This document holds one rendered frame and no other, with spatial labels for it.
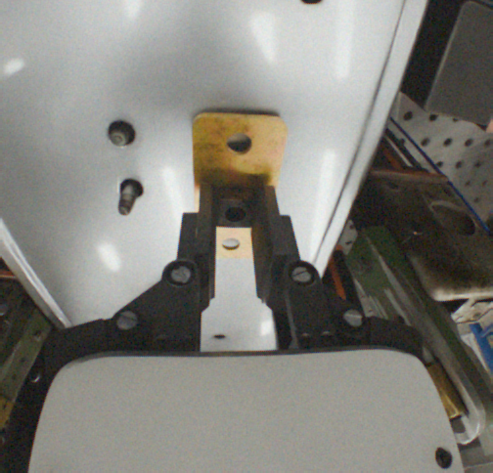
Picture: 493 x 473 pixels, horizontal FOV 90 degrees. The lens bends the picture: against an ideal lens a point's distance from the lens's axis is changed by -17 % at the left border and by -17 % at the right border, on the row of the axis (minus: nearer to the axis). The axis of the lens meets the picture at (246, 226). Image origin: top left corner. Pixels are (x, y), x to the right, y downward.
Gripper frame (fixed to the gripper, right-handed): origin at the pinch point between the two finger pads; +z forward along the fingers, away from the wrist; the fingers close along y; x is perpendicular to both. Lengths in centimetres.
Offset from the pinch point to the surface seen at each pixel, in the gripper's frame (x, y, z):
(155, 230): -2.8, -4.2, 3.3
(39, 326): -17.3, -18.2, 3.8
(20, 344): -16.0, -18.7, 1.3
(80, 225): -2.5, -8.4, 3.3
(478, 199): -22, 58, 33
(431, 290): -3.4, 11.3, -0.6
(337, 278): -17.3, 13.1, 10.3
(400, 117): -6.6, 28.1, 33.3
